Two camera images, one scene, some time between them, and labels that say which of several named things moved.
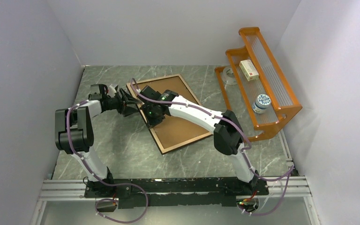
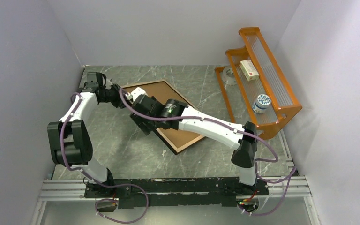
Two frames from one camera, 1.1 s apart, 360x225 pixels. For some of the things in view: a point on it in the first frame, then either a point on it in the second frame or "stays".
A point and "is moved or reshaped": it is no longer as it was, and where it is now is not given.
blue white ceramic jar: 261,103 stays
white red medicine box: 249,70 stays
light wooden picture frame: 173,132 is moved or reshaped
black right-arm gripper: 151,123 → 146,127
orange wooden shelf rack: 257,92 stays
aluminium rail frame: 291,187 stays
